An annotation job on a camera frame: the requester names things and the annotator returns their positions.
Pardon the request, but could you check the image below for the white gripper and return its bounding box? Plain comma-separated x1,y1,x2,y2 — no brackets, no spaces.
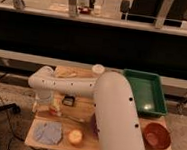
32,89,61,113

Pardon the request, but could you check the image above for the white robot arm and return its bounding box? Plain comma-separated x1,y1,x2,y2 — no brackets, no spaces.
28,66,146,150

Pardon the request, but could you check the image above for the black square cup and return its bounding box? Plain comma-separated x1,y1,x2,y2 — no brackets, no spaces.
62,96,75,106

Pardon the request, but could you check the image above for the blue cloth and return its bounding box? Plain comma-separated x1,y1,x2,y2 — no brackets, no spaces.
33,121,62,146

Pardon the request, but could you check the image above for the yellow apple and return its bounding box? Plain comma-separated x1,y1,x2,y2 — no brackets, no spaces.
67,129,84,145

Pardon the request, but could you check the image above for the purple plate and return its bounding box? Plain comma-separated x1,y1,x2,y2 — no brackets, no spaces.
90,115,97,134

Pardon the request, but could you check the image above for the white cup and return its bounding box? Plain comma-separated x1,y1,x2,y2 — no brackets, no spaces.
91,64,105,77

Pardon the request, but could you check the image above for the green plastic tray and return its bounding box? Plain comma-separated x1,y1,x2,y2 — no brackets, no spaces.
122,69,168,118

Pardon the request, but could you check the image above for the orange bowl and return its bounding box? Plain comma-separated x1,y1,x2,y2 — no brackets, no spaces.
143,122,172,150

